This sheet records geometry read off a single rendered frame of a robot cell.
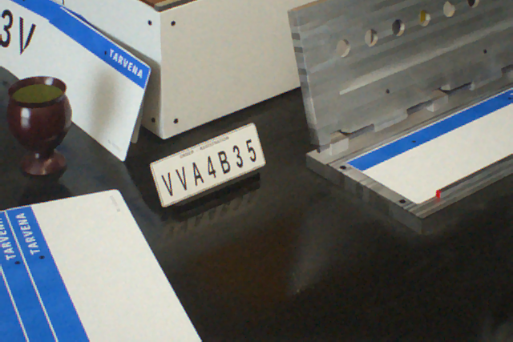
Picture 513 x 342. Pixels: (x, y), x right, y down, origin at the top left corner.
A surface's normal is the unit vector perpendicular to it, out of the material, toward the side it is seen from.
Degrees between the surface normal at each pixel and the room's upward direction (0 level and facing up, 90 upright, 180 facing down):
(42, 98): 0
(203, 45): 90
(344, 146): 90
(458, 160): 0
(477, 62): 74
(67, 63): 69
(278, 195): 0
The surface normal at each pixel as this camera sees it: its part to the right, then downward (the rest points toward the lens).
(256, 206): 0.00, -0.87
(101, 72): -0.76, -0.04
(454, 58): 0.61, 0.12
